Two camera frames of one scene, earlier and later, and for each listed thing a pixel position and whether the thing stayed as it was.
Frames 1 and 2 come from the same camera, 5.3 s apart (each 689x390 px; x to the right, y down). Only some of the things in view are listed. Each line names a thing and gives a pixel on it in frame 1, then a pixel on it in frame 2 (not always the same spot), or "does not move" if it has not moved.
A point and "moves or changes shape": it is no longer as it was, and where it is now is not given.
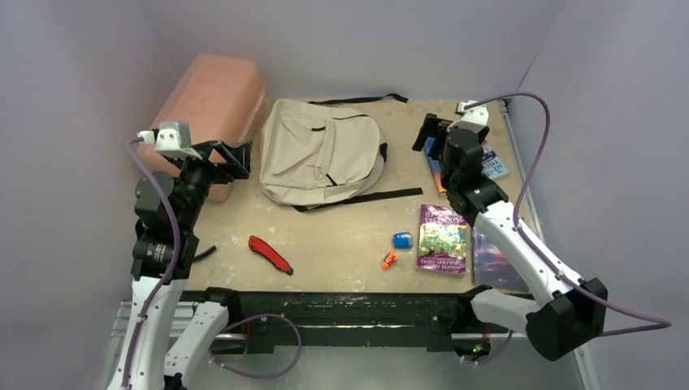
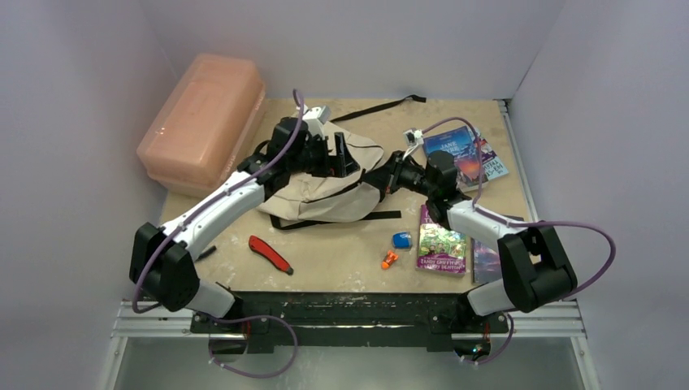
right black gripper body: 437,128 to 392,172
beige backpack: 323,153 moves or changes shape
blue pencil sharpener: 402,240 does not move
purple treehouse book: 441,240 does not move
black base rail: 266,319 does not move
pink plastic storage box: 220,97 does not move
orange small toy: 390,257 does not move
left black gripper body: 217,171 to 314,159
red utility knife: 261,247 does not move
